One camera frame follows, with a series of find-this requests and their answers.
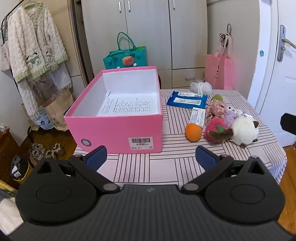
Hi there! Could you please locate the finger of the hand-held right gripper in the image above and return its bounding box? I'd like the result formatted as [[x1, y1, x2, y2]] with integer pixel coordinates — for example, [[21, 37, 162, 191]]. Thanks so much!
[[280, 113, 296, 136]]

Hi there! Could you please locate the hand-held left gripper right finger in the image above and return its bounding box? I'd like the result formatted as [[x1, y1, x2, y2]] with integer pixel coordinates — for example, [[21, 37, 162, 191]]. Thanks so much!
[[181, 146, 266, 193]]

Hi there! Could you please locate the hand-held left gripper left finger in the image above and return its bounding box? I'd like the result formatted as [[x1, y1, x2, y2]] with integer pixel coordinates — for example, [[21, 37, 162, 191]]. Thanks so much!
[[35, 146, 121, 193]]

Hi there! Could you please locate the orange plush ball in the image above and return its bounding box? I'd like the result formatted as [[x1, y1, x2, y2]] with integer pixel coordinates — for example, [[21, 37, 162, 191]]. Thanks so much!
[[185, 123, 202, 142]]

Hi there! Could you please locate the red strawberry plush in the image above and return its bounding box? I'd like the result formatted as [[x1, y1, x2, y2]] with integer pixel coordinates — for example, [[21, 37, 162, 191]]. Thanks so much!
[[204, 118, 234, 143]]

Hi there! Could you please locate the pink cardboard box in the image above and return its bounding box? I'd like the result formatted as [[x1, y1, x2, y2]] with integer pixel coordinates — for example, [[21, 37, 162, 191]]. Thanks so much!
[[64, 66, 163, 154]]

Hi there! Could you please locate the white labelled snack packet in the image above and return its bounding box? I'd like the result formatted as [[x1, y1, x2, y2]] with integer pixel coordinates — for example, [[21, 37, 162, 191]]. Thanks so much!
[[189, 109, 206, 132]]

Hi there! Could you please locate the white plush cat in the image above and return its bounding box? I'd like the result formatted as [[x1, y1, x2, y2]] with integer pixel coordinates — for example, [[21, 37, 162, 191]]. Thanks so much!
[[231, 115, 259, 149]]

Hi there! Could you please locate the pink floral fabric plush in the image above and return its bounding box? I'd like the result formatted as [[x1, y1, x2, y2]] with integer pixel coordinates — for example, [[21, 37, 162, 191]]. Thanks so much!
[[205, 100, 227, 126]]

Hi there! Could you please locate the purple plush toy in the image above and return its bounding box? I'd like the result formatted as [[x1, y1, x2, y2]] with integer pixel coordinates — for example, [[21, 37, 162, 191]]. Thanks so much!
[[224, 104, 251, 128]]

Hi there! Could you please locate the blue wet wipes pack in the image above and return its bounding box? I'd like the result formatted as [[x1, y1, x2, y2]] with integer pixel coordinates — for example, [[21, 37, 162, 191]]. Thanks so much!
[[166, 91, 208, 109]]

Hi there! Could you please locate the white plastic bag bundle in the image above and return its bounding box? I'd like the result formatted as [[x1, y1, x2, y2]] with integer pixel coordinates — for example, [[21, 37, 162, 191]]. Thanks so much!
[[190, 81, 212, 96]]

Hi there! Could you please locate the white door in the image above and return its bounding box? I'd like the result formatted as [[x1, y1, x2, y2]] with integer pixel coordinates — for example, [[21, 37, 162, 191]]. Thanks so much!
[[247, 0, 296, 149]]

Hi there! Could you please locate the brown paper bag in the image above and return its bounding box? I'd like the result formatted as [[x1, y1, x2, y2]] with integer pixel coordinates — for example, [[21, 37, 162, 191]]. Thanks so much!
[[43, 89, 74, 131]]

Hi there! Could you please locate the blue white plastic bag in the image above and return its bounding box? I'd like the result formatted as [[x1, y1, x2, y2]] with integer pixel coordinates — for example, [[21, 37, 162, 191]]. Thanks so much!
[[32, 109, 55, 130]]

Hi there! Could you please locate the yellow black container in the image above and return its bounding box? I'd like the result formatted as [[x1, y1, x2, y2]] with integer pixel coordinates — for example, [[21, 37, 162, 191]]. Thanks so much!
[[10, 156, 33, 184]]

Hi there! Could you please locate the pink paper bag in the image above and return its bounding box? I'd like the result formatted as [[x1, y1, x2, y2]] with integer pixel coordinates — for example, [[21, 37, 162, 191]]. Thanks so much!
[[205, 52, 234, 90]]

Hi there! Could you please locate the bed blanket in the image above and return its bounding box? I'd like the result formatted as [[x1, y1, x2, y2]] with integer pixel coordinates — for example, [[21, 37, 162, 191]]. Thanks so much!
[[0, 180, 25, 233]]

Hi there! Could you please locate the teal felt tote bag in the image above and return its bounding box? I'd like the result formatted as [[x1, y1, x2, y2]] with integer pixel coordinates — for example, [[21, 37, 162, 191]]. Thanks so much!
[[103, 32, 148, 69]]

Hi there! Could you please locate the white green knit cardigan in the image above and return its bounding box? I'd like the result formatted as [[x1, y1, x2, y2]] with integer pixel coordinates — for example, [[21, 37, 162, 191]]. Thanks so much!
[[8, 2, 68, 82]]

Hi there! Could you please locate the white wardrobe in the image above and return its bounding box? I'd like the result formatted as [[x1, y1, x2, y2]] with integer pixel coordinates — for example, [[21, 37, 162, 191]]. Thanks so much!
[[81, 0, 208, 90]]

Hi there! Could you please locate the beige canvas tote bag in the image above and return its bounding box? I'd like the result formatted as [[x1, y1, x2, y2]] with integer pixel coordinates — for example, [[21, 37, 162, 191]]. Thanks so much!
[[0, 42, 11, 72]]

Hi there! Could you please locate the black clothes rack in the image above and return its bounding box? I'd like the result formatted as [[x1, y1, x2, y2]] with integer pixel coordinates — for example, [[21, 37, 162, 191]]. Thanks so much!
[[0, 0, 40, 42]]

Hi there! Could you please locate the metal door handle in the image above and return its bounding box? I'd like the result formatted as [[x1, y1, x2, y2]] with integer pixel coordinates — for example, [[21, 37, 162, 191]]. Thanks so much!
[[277, 25, 296, 62]]

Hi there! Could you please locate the wall hook with black cord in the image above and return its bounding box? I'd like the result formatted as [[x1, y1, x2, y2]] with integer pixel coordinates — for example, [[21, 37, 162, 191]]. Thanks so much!
[[219, 23, 233, 48]]

